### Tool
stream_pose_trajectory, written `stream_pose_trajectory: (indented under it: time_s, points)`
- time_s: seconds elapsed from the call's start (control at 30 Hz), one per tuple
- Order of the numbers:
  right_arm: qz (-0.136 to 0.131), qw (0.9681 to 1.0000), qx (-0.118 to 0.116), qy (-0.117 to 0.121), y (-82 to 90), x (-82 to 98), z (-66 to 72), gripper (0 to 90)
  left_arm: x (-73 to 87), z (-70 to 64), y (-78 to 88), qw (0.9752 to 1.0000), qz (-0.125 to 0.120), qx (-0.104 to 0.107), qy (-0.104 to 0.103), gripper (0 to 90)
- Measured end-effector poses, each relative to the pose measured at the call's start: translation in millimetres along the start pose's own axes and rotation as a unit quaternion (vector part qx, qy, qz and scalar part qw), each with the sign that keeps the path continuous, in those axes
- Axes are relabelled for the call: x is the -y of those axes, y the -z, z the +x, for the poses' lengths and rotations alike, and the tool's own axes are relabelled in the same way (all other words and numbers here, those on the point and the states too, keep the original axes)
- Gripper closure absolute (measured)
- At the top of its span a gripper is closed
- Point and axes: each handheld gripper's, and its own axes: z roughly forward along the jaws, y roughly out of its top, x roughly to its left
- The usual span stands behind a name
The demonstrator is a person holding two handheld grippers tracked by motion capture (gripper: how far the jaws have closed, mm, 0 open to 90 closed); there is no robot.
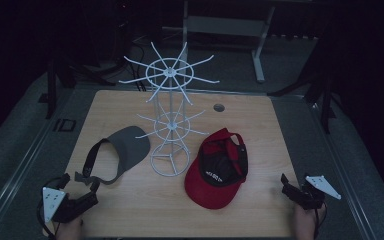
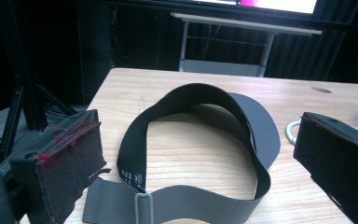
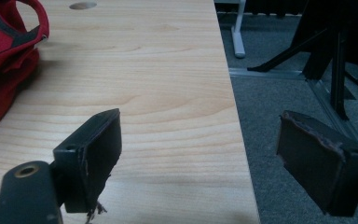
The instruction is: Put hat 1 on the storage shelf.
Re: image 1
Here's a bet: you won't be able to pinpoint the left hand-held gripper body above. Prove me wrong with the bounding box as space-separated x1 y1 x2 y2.
42 186 100 224

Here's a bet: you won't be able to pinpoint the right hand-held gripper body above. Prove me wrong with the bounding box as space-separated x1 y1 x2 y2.
289 175 342 211

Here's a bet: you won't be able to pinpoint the grey sun visor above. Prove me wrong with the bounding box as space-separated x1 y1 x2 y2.
74 125 152 186

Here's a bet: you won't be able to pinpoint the red baseball cap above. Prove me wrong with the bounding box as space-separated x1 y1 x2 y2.
184 127 249 211

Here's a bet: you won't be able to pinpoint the white wire hat rack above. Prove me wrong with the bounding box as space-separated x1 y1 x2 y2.
118 41 221 178

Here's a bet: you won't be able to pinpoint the person's right hand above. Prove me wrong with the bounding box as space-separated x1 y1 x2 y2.
292 202 327 240

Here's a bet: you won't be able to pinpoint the person's left hand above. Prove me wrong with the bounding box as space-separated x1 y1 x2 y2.
54 215 85 240

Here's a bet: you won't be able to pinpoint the black metal stand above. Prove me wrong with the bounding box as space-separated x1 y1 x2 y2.
38 59 114 120
268 71 337 135

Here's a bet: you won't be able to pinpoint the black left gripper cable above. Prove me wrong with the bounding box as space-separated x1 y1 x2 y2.
35 175 64 240

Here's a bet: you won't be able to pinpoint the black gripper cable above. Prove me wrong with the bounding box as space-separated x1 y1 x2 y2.
35 175 64 240
314 201 328 240

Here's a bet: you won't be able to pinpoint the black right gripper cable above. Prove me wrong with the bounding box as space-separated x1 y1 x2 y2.
314 201 328 240

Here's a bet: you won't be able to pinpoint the black floor bracket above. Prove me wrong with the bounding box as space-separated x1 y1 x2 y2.
52 117 77 133

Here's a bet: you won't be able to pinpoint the black floor cables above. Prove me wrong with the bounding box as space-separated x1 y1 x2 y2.
126 34 148 93

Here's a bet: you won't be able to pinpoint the white metal desk frame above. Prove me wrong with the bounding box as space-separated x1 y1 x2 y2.
161 0 277 84

